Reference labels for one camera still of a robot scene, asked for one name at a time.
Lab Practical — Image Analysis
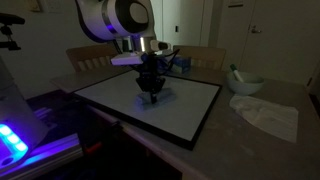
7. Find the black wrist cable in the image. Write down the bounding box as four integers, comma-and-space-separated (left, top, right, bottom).
156, 48, 181, 76

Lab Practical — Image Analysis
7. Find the small wall sign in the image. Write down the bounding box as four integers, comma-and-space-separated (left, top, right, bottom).
228, 0, 245, 8

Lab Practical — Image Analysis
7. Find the metal door handle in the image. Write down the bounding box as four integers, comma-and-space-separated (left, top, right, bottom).
250, 25, 263, 35

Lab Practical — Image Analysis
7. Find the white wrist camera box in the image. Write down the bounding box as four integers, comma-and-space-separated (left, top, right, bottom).
110, 52, 146, 67

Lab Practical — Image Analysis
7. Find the robot base with blue lights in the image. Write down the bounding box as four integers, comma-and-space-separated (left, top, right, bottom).
0, 56, 50, 168

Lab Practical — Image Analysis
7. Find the wooden chair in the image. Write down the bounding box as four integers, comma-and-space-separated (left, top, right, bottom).
172, 45, 227, 72
65, 43, 121, 74

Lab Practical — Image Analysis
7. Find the white door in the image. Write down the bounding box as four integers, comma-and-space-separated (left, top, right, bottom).
239, 0, 320, 86

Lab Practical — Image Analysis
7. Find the pale green bowl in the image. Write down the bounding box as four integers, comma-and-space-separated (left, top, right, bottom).
226, 70, 266, 97

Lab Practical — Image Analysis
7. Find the black framed whiteboard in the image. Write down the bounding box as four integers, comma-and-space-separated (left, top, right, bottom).
73, 68, 223, 152

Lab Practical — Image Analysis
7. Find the blue tissue box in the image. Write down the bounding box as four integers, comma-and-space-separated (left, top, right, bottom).
166, 54, 192, 75

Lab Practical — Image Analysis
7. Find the aluminium rail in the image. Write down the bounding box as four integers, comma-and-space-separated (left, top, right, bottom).
0, 133, 84, 180

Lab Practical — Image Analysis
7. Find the green capped white marker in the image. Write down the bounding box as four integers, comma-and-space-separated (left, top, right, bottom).
229, 63, 245, 83

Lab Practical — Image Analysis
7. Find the red clamp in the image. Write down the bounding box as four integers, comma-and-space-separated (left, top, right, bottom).
83, 142, 102, 155

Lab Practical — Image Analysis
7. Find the white crumpled cloth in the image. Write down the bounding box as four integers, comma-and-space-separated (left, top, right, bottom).
228, 94, 300, 144

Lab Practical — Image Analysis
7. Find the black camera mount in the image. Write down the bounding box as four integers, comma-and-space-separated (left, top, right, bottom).
0, 12, 26, 52

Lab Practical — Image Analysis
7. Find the grey towel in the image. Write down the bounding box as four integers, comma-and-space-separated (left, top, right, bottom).
134, 87, 178, 111

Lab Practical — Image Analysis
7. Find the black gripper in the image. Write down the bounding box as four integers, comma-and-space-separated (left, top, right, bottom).
135, 53, 167, 104

